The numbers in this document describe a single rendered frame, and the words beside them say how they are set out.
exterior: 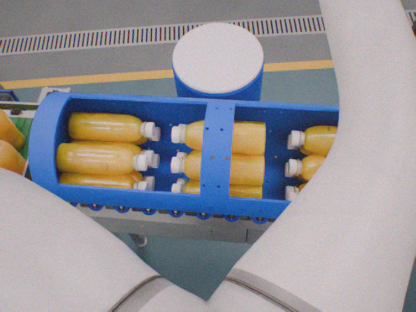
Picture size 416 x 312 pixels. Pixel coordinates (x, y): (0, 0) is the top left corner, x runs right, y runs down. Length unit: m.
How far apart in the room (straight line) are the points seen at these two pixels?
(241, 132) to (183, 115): 0.25
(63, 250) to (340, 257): 0.14
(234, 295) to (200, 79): 1.08
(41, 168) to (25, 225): 0.80
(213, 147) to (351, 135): 0.67
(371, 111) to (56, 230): 0.20
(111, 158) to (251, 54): 0.56
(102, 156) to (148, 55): 1.78
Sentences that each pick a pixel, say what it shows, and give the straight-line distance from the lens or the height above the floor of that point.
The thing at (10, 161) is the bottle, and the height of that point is 1.04.
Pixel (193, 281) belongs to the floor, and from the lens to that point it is 2.08.
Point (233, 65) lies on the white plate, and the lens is 1.30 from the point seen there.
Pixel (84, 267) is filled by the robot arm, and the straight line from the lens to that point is 0.23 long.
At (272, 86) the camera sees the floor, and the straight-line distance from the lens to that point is 2.56.
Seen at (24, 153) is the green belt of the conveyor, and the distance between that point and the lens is 1.44.
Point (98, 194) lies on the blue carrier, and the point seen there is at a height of 1.12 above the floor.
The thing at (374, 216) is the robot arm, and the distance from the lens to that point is 0.25.
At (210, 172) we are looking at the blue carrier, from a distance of 0.93.
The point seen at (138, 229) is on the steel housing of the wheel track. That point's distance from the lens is 1.27.
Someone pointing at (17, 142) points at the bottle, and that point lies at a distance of 1.42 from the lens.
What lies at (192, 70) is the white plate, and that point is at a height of 1.04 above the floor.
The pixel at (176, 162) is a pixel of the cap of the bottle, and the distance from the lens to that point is 1.01.
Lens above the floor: 2.04
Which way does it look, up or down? 62 degrees down
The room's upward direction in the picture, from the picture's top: 7 degrees counter-clockwise
